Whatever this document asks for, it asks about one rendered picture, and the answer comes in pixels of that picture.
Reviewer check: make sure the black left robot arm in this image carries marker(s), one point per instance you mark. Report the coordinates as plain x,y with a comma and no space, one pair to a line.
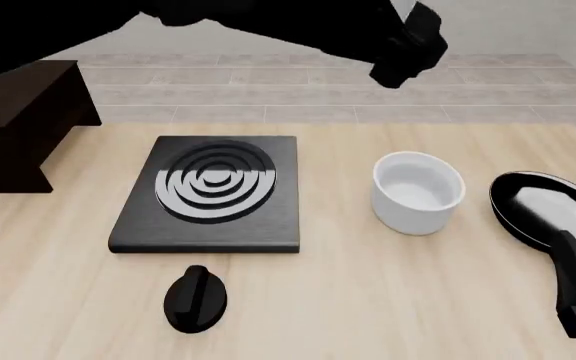
278,18

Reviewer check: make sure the white bowl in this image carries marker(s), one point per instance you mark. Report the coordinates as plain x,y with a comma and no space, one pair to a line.
413,210

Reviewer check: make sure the dark wooden cabinet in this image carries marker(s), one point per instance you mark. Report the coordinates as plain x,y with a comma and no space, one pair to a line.
13,127

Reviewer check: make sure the black glossy plate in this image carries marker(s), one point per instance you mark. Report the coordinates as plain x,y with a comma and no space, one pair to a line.
505,195

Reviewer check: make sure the flat black stove plate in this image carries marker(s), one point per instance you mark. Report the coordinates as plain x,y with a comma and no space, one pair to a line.
268,210

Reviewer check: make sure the round black stove knob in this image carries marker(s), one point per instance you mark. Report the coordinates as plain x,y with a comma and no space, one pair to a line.
195,300

